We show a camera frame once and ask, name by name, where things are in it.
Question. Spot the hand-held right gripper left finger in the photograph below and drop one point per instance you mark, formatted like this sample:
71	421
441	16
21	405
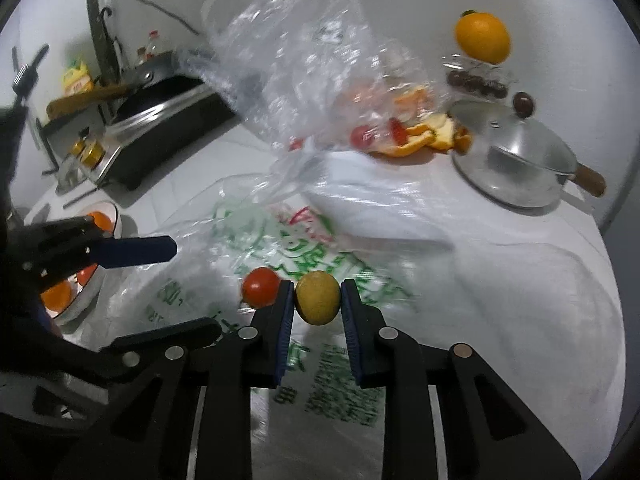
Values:
285	330

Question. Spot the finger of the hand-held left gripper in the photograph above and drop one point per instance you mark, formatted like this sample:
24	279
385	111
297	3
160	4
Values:
140	250
170	335

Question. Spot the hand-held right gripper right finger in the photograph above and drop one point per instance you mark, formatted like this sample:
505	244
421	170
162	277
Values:
352	335

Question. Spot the longan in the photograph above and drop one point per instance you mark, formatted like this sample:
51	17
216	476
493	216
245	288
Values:
317	300

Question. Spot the mandarin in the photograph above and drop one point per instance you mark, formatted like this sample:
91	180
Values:
102	220
57	300

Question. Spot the white plate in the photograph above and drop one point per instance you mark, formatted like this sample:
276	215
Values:
75	307

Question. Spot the black chopstick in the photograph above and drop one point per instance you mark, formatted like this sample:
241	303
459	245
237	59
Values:
80	197

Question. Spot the green printed plastic bag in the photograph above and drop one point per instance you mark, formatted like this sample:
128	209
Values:
450	285

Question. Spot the steel induction cooker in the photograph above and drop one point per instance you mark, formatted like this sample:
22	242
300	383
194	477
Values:
165	120

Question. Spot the yellow oil bottle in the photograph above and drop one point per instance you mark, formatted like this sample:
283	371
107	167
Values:
77	80

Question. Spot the red-capped bottle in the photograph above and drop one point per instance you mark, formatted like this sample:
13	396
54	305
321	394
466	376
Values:
153	44

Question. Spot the black umbrella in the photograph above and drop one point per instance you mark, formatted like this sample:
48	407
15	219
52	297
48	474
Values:
107	45

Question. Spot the black shelf rack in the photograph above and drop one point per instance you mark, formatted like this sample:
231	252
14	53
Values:
30	67

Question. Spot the orange peel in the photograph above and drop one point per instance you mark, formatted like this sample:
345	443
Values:
440	132

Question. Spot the grey vertical pipe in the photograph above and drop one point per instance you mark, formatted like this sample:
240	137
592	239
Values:
95	10

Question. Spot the crumpled clear plastic bag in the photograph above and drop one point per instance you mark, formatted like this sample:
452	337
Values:
300	35

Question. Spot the large orange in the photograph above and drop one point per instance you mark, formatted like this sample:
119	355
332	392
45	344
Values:
482	37

